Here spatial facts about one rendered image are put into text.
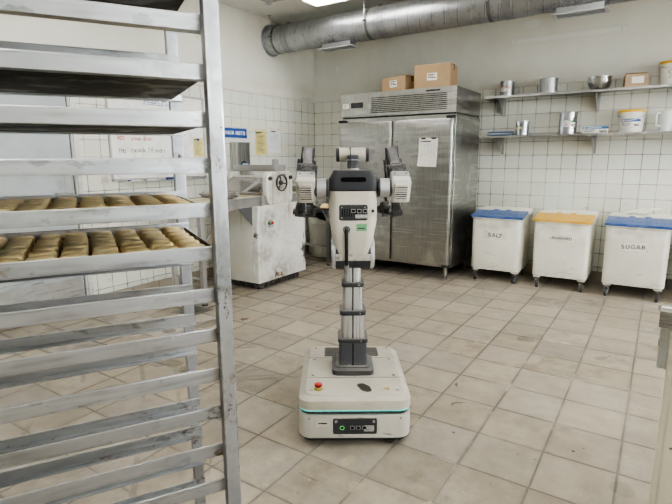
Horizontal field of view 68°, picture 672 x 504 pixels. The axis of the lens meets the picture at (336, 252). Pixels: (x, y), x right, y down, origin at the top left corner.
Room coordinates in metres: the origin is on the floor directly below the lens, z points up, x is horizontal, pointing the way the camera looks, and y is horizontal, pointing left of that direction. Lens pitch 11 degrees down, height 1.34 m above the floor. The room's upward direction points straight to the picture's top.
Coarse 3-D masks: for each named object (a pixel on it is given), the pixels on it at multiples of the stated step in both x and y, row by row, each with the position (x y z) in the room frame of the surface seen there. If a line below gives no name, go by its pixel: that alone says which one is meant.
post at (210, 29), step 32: (224, 160) 1.00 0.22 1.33; (224, 192) 1.00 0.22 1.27; (224, 224) 1.00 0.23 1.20; (224, 256) 1.00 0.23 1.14; (224, 288) 1.00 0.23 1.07; (224, 320) 0.99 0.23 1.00; (224, 352) 0.99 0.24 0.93; (224, 384) 0.99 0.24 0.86; (224, 416) 0.99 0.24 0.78; (224, 448) 1.00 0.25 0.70; (224, 480) 1.01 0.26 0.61
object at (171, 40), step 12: (168, 36) 1.40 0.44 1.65; (168, 48) 1.39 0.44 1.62; (180, 108) 1.40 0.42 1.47; (180, 144) 1.40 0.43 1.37; (180, 156) 1.40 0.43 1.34; (180, 180) 1.40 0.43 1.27; (180, 276) 1.41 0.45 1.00; (192, 312) 1.40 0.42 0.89; (192, 360) 1.40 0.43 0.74; (192, 396) 1.40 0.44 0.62; (192, 444) 1.39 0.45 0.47
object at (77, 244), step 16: (0, 240) 1.14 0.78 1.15; (16, 240) 1.13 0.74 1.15; (32, 240) 1.17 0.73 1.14; (48, 240) 1.13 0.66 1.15; (64, 240) 1.24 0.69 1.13; (80, 240) 1.12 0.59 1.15; (96, 240) 1.12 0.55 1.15; (112, 240) 1.14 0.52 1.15; (128, 240) 1.12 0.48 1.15; (144, 240) 1.18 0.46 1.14; (160, 240) 1.12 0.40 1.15; (176, 240) 1.14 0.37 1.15; (192, 240) 1.12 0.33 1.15; (0, 256) 0.94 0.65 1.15; (16, 256) 0.95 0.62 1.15; (32, 256) 0.96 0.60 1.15; (48, 256) 0.94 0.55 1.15; (64, 256) 0.93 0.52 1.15
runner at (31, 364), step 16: (160, 336) 0.97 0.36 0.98; (176, 336) 0.98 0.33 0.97; (192, 336) 0.99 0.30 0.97; (208, 336) 1.01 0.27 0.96; (64, 352) 0.89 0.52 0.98; (80, 352) 0.90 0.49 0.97; (96, 352) 0.91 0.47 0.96; (112, 352) 0.92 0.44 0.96; (128, 352) 0.94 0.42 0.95; (144, 352) 0.95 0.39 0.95; (0, 368) 0.84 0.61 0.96; (16, 368) 0.85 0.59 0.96; (32, 368) 0.86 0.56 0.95; (48, 368) 0.87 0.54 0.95
